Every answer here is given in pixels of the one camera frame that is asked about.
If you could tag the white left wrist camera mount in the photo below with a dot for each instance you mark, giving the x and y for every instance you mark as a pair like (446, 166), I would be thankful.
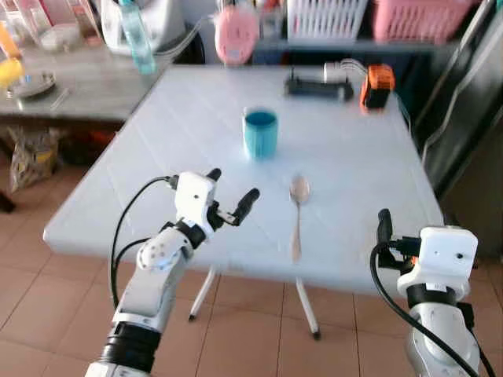
(194, 196)

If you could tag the white kitchen appliance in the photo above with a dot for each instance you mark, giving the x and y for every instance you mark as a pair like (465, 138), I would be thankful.
(165, 23)

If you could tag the white power adapter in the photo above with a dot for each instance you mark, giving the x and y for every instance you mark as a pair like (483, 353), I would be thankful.
(339, 71)

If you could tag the black folded chair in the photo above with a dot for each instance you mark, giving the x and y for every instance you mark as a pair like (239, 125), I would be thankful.
(464, 110)

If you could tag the metal fork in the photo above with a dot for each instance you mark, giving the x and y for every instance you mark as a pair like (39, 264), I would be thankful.
(60, 98)

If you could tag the blue plastic cup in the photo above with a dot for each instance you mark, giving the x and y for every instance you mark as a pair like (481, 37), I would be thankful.
(260, 135)

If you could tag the orange bottle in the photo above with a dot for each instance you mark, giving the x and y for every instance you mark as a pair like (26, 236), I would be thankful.
(6, 41)

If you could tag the grey marble side table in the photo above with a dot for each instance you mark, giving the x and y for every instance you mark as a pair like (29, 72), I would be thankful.
(94, 86)

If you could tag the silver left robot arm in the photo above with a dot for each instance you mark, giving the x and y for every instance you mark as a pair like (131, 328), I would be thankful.
(151, 289)

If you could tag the black power strip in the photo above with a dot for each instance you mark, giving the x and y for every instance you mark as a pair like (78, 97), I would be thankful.
(318, 87)

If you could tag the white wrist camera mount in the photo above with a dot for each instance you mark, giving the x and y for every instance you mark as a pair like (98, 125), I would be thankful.
(194, 196)
(444, 255)

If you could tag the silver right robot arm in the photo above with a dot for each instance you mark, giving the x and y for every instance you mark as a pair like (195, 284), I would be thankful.
(442, 338)

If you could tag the white metal table leg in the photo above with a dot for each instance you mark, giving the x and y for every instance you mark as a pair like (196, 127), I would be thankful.
(203, 292)
(307, 308)

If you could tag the patterned plastic bag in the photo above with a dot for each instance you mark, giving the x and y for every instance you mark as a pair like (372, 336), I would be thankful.
(33, 157)

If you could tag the metal bowl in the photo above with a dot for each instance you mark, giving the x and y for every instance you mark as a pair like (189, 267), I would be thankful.
(33, 85)

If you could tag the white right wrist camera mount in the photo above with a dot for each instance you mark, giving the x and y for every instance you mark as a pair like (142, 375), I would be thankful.
(444, 255)

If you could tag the white plastic basket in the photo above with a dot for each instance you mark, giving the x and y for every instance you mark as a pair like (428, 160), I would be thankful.
(326, 20)

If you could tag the metal spoon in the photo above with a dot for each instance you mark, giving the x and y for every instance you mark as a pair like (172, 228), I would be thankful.
(297, 216)

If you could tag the orange and black battery charger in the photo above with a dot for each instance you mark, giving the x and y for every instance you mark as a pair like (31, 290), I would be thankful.
(377, 85)

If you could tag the yellow round object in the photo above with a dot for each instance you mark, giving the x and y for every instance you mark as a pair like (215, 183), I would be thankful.
(9, 72)

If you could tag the pink plastic basket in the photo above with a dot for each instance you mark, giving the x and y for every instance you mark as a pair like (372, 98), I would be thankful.
(420, 20)

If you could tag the pink round container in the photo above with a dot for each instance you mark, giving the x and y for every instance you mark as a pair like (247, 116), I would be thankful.
(236, 35)

